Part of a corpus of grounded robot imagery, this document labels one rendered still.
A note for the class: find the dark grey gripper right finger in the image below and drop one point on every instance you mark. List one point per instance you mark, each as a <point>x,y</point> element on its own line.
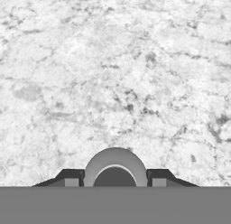
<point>159,175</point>

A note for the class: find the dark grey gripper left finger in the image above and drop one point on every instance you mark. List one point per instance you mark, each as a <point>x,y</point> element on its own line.
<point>71,175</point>

